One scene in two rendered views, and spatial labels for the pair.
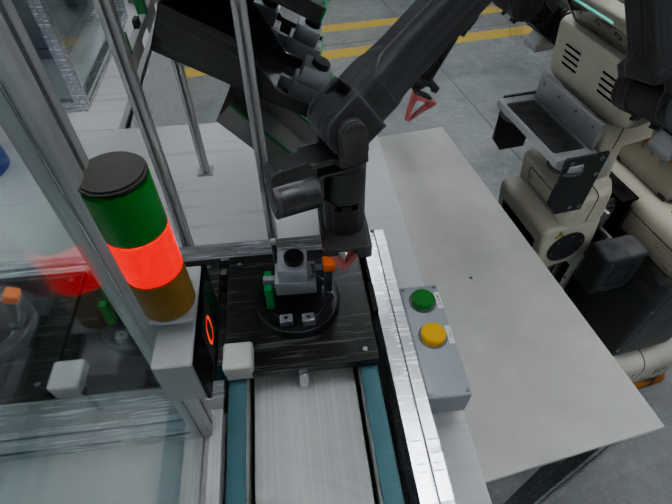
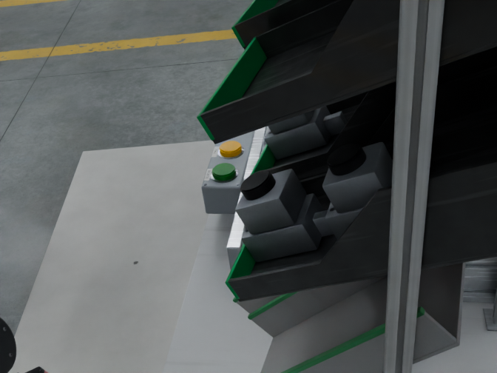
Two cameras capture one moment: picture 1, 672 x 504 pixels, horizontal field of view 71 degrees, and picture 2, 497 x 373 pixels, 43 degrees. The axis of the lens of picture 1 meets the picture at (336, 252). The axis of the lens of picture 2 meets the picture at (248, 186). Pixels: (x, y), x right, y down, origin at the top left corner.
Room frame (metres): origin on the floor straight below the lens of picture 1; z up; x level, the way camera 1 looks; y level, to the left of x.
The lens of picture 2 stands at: (1.30, 0.18, 1.58)
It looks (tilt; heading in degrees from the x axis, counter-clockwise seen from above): 37 degrees down; 199
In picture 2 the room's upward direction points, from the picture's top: 7 degrees counter-clockwise
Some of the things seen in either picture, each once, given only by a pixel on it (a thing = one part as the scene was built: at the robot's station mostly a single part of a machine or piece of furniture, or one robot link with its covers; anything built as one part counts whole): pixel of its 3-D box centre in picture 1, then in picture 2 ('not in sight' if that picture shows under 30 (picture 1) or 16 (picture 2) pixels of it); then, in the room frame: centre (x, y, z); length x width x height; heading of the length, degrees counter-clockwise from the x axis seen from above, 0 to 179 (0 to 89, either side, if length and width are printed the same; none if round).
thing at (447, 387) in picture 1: (430, 345); (232, 164); (0.41, -0.16, 0.93); 0.21 x 0.07 x 0.06; 7
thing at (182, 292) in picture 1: (161, 284); not in sight; (0.26, 0.16, 1.28); 0.05 x 0.05 x 0.05
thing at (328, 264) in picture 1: (323, 275); not in sight; (0.47, 0.02, 1.04); 0.04 x 0.02 x 0.08; 97
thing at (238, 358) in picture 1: (238, 361); not in sight; (0.36, 0.15, 0.97); 0.05 x 0.05 x 0.04; 7
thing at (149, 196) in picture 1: (125, 203); not in sight; (0.26, 0.16, 1.38); 0.05 x 0.05 x 0.05
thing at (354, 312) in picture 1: (298, 306); not in sight; (0.46, 0.07, 0.96); 0.24 x 0.24 x 0.02; 7
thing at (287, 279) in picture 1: (288, 270); not in sight; (0.46, 0.07, 1.06); 0.08 x 0.04 x 0.07; 95
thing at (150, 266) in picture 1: (145, 248); not in sight; (0.26, 0.16, 1.33); 0.05 x 0.05 x 0.05
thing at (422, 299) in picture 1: (422, 300); (224, 173); (0.48, -0.15, 0.96); 0.04 x 0.04 x 0.02
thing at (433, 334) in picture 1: (432, 335); (231, 150); (0.41, -0.16, 0.96); 0.04 x 0.04 x 0.02
